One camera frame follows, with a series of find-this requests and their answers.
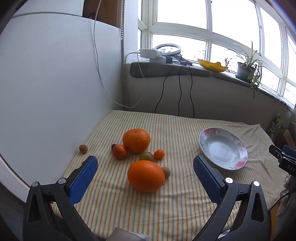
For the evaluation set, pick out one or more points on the large oval orange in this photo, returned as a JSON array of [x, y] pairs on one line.
[[145, 176]]

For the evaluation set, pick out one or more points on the black power adapter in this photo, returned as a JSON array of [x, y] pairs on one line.
[[169, 59]]

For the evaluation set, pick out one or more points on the striped tablecloth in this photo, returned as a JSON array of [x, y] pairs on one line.
[[185, 139]]

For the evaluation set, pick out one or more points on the small orange kumquat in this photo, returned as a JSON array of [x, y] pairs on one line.
[[158, 154]]

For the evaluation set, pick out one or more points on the potted spider plant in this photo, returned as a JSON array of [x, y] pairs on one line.
[[245, 70]]

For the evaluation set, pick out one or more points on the black small device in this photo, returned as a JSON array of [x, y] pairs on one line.
[[182, 60]]

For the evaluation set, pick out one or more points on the brown wooden cabinet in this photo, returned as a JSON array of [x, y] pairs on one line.
[[108, 11]]

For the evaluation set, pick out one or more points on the white floral plate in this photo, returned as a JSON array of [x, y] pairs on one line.
[[222, 150]]

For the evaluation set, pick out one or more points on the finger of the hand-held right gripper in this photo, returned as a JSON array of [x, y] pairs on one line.
[[276, 151], [290, 150]]

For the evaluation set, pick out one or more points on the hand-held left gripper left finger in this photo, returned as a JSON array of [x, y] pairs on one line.
[[85, 178]]

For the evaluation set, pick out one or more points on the mandarin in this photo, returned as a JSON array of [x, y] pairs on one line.
[[119, 152]]

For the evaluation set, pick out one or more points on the white window frame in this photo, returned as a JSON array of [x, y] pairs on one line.
[[209, 32]]

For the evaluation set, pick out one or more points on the small brown fruit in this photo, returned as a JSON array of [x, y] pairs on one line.
[[166, 172], [83, 148]]

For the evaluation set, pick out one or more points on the white box device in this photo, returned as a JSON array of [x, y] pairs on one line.
[[150, 53]]

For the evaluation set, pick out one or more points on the small dark fruit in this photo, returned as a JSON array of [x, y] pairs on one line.
[[113, 146]]

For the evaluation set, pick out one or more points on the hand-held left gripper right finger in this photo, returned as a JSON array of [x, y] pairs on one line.
[[208, 183]]

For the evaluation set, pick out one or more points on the large round orange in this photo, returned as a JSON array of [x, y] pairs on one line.
[[136, 140]]

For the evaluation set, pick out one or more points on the cardboard box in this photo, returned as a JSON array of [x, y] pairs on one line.
[[290, 138]]

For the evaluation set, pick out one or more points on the green tomato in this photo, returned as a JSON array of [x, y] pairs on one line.
[[147, 156]]

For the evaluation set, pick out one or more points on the white panel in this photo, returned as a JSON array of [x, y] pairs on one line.
[[57, 81]]

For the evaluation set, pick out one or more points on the green packet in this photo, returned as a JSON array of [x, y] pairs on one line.
[[276, 124]]

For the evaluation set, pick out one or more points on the white power adapter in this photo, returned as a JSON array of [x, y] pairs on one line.
[[159, 59]]

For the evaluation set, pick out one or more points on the yellow melon rind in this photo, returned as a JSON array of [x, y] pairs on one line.
[[212, 66]]

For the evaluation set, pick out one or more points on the stone window sill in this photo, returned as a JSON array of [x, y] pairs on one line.
[[266, 89]]

